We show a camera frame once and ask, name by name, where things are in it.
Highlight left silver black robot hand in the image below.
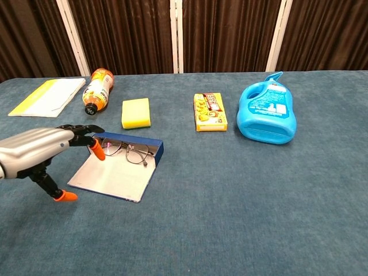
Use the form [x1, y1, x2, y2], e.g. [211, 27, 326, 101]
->
[0, 124, 106, 202]

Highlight white partition frame post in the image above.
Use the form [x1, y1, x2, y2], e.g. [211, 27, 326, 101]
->
[264, 0, 294, 72]
[56, 0, 91, 77]
[169, 0, 185, 74]

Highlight dark brown pleated curtain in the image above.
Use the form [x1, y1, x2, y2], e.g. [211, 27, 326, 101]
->
[275, 0, 368, 72]
[67, 0, 175, 76]
[182, 0, 284, 74]
[0, 0, 81, 83]

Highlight blue detergent pump bottle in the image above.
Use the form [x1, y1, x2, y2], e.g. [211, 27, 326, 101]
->
[236, 71, 297, 145]

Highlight metal frame eyeglasses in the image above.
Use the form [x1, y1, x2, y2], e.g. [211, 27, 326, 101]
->
[100, 137, 155, 167]

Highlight teal felt table cover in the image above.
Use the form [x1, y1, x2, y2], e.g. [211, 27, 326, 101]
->
[0, 70, 368, 276]

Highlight yellow sponge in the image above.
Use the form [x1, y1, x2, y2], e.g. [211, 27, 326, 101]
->
[121, 97, 152, 130]

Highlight yellow white booklet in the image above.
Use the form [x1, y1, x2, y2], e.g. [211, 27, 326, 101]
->
[7, 77, 87, 118]

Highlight blue glasses case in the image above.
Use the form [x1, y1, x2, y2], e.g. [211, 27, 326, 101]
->
[67, 132, 164, 203]

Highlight orange drink bottle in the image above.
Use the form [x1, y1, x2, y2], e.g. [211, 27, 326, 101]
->
[82, 67, 115, 116]

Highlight yellow snack box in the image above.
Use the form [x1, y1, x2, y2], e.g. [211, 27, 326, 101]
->
[193, 92, 228, 132]

